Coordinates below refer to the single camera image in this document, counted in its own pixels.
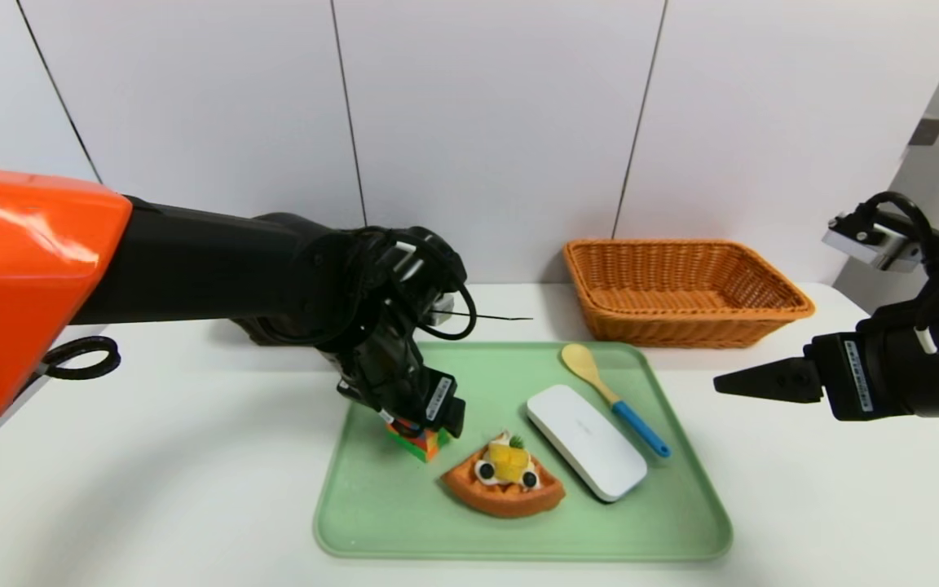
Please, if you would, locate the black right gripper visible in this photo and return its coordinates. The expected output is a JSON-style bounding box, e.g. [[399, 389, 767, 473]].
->
[[713, 301, 939, 422]]

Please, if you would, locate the toy waffle slice with fruit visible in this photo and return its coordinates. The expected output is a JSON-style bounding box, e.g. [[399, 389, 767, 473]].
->
[[441, 430, 566, 518]]

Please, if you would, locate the orange wicker basket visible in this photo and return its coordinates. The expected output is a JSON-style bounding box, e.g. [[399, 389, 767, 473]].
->
[[563, 238, 815, 350]]

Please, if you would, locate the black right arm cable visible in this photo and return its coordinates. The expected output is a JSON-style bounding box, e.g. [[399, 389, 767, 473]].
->
[[859, 191, 939, 327]]

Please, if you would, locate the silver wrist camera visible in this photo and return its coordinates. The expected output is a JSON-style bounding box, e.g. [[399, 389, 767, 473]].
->
[[414, 293, 456, 327], [822, 210, 924, 274]]

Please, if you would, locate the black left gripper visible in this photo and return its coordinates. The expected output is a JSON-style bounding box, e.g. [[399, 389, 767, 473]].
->
[[356, 338, 466, 439]]

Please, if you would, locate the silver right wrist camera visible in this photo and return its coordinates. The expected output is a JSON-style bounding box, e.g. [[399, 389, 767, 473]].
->
[[822, 210, 924, 274]]

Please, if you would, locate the light green plastic tray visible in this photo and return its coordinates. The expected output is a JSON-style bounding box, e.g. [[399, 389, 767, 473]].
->
[[314, 341, 733, 562]]

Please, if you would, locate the multicoloured puzzle cube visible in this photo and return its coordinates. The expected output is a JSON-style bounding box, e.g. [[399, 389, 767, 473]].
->
[[386, 420, 452, 463]]

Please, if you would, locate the dark brown wicker basket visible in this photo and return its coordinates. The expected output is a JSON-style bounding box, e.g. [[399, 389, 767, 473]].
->
[[229, 316, 340, 347]]

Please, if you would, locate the wooden spoon with blue handle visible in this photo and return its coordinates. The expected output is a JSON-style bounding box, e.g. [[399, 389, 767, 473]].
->
[[560, 342, 672, 458]]

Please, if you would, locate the white oblong case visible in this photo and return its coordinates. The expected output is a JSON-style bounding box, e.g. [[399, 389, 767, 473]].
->
[[526, 383, 649, 502]]

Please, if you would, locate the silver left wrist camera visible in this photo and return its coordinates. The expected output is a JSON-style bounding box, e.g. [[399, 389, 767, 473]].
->
[[414, 293, 456, 327]]

